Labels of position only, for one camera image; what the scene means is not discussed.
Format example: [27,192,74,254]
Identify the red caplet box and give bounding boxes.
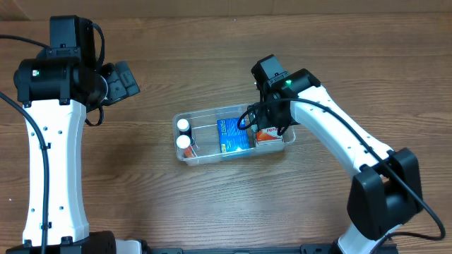
[255,127,283,145]

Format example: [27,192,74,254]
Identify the blue lozenge box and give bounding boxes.
[217,118,250,153]

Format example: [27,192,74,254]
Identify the black bottle white cap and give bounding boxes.
[177,119,192,138]

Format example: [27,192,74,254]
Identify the orange bottle white cap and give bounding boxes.
[176,135,196,158]

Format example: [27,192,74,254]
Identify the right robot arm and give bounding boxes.
[251,55,422,253]

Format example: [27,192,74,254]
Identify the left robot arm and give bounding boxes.
[11,16,148,253]

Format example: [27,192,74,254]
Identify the clear plastic container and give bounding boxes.
[172,104,296,166]

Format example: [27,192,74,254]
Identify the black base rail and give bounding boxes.
[88,231,399,254]

